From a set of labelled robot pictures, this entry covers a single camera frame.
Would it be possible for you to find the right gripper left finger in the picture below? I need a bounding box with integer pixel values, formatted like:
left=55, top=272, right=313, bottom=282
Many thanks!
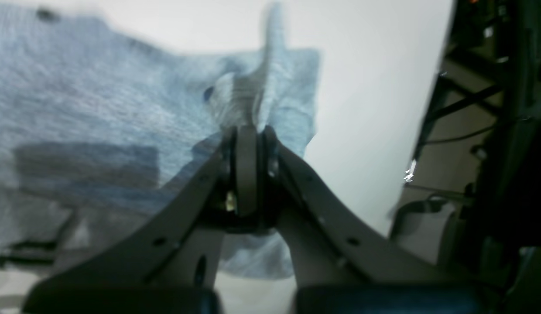
left=22, top=128, right=236, bottom=314

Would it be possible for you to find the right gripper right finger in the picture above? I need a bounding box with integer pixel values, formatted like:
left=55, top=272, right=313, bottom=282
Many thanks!
left=262, top=126, right=485, bottom=314

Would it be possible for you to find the grey T-shirt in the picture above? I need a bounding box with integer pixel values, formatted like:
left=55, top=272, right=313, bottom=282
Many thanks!
left=0, top=2, right=320, bottom=273

